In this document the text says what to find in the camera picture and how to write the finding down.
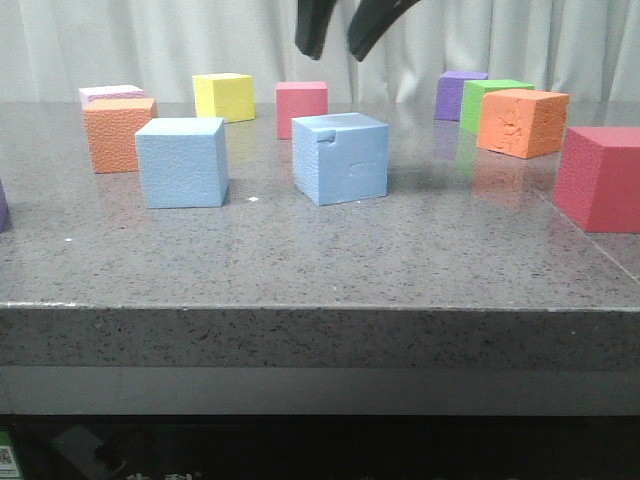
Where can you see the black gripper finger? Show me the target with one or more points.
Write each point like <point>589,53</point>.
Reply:
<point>370,21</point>
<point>313,17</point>

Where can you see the red foam cube centre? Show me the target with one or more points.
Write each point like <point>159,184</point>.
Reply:
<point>298,99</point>

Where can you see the red foam cube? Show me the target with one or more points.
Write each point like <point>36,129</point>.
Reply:
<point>597,184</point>
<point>298,99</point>

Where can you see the yellow foam cube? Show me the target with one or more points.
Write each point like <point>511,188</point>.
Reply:
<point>226,95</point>

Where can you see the purple foam cube right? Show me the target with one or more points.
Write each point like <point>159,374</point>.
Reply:
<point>450,89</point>

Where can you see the purple foam cube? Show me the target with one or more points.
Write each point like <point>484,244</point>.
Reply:
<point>450,89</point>
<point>4,210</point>

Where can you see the green foam cube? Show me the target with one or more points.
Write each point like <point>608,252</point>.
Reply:
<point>473,93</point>

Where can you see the notched light blue foam cube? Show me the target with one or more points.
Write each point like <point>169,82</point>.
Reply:
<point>340,158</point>

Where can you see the damaged orange foam cube right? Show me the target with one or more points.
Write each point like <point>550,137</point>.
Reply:
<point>523,123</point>

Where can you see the pink foam cube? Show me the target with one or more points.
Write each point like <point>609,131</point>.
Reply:
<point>122,91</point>

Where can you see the orange foam cube left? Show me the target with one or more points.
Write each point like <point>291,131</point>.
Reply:
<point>110,126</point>

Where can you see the white curtain backdrop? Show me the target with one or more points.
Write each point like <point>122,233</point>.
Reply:
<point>51,49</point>

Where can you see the red foam cube right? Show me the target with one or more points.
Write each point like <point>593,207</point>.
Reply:
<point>597,184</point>

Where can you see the purple foam cube left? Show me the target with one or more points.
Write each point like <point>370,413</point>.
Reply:
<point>4,210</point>

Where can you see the green sticker label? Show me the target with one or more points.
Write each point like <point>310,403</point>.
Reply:
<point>9,467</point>

